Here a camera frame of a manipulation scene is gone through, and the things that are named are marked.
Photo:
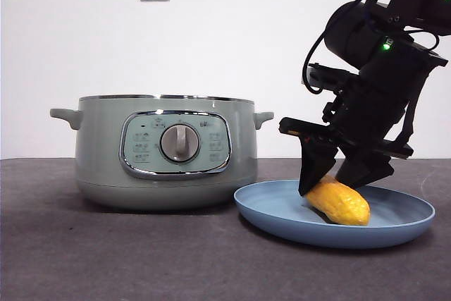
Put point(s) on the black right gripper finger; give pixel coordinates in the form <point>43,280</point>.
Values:
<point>315,163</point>
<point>366,172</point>

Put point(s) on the yellow corn cob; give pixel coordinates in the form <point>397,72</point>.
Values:
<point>341,204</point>

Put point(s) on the green electric steamer pot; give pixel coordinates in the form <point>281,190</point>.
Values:
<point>102,146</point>

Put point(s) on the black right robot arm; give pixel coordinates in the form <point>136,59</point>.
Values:
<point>356,29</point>

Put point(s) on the blue round plate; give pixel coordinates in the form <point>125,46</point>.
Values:
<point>275,209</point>

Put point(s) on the pale grey right camera box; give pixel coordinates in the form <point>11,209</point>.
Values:
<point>327,77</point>

